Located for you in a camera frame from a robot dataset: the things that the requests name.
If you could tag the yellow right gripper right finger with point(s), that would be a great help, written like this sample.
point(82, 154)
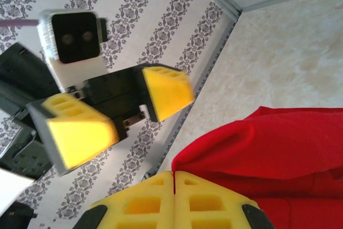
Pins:
point(209, 207)

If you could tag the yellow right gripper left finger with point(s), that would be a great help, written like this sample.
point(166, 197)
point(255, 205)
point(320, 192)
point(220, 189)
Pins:
point(144, 207)

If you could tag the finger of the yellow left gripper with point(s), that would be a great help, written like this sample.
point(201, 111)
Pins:
point(168, 92)
point(80, 137)

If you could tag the red t-shirt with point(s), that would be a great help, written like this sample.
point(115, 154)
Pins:
point(268, 159)

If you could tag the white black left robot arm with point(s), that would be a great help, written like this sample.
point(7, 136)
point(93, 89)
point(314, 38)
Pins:
point(24, 78)

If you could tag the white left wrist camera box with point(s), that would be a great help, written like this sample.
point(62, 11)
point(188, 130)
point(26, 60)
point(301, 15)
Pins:
point(75, 36)

